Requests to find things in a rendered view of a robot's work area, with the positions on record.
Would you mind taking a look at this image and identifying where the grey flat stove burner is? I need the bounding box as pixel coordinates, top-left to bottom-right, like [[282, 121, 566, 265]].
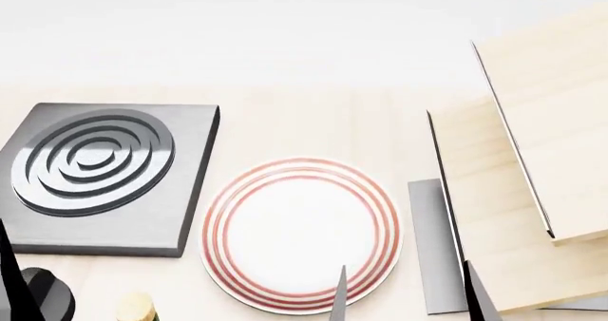
[[0, 102, 221, 259]]

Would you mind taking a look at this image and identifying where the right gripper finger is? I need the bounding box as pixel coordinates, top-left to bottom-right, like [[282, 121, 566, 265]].
[[463, 259, 503, 321], [328, 264, 349, 321]]

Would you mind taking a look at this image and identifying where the white plate with red rings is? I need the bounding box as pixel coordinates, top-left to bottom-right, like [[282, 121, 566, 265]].
[[199, 157, 405, 315]]

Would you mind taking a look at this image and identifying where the light wooden cabinet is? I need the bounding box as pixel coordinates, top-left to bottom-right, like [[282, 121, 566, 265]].
[[426, 0, 608, 315]]

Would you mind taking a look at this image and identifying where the cream round ramekin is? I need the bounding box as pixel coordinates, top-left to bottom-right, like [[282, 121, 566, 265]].
[[114, 292, 158, 321]]

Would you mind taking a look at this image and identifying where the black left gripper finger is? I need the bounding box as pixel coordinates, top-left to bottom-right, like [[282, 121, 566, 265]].
[[0, 218, 47, 321]]

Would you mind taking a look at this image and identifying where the black bowl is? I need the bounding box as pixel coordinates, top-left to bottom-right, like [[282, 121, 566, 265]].
[[17, 267, 77, 321]]

